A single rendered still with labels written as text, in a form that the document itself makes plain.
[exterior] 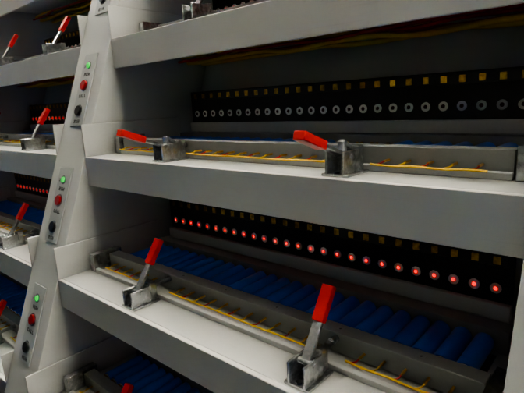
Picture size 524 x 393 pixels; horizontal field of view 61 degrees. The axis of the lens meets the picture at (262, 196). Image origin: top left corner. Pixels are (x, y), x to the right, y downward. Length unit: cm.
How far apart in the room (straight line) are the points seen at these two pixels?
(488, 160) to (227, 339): 31
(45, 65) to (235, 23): 52
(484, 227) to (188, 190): 33
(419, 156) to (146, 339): 37
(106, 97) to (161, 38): 15
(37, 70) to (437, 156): 81
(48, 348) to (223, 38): 53
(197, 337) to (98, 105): 41
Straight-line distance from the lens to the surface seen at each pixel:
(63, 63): 93
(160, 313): 58
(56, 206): 79
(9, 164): 104
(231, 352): 48
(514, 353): 35
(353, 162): 42
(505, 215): 35
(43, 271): 80
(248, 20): 55
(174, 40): 65
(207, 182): 51
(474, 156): 41
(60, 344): 79
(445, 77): 56
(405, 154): 43
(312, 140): 37
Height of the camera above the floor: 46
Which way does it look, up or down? 4 degrees up
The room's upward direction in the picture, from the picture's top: 11 degrees clockwise
